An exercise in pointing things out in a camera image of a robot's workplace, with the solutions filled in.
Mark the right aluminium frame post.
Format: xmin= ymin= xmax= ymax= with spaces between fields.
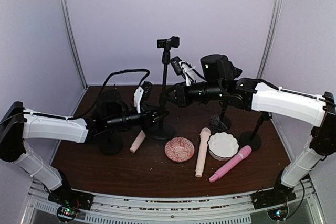
xmin=257 ymin=0 xmax=283 ymax=79

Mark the cream microphone centre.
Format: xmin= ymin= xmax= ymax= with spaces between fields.
xmin=195 ymin=127 xmax=211 ymax=178

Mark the cream microphone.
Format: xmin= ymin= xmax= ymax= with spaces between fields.
xmin=130 ymin=130 xmax=146 ymax=153
xmin=195 ymin=127 xmax=211 ymax=178

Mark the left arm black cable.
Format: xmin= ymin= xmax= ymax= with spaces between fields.
xmin=23 ymin=68 xmax=150 ymax=120

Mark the black mic stand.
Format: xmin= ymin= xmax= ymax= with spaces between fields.
xmin=217 ymin=60 xmax=242 ymax=132
xmin=238 ymin=112 xmax=271 ymax=151
xmin=98 ymin=137 xmax=123 ymax=155
xmin=146 ymin=36 xmax=180 ymax=141

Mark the aluminium frame post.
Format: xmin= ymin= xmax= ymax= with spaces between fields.
xmin=60 ymin=0 xmax=88 ymax=89
xmin=257 ymin=0 xmax=283 ymax=79

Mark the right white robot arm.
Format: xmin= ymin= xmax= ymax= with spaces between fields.
xmin=160 ymin=54 xmax=335 ymax=190

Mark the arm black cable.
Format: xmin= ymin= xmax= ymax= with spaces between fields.
xmin=23 ymin=68 xmax=150 ymax=120
xmin=191 ymin=69 xmax=329 ymax=101

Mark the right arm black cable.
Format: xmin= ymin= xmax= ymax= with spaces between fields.
xmin=191 ymin=69 xmax=329 ymax=101

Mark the white scalloped bowl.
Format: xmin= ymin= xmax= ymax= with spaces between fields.
xmin=208 ymin=132 xmax=239 ymax=161

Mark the red patterned dish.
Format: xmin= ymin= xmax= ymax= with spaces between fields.
xmin=164 ymin=137 xmax=195 ymax=163

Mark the black crumpled object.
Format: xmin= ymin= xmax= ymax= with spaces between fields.
xmin=209 ymin=114 xmax=223 ymax=131

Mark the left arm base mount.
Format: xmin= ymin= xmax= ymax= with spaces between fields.
xmin=48 ymin=190 xmax=94 ymax=222

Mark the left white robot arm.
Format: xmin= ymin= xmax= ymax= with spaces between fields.
xmin=1 ymin=88 xmax=169 ymax=197

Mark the cream microphone left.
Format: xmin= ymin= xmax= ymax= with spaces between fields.
xmin=130 ymin=130 xmax=146 ymax=153

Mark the left aluminium frame post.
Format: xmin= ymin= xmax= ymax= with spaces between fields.
xmin=60 ymin=0 xmax=88 ymax=89

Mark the front aluminium rail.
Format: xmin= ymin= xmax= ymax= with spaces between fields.
xmin=26 ymin=179 xmax=320 ymax=224

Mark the pink microphone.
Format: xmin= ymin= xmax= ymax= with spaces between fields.
xmin=208 ymin=145 xmax=252 ymax=183

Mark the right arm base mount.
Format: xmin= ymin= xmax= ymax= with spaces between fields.
xmin=251 ymin=188 xmax=297 ymax=221

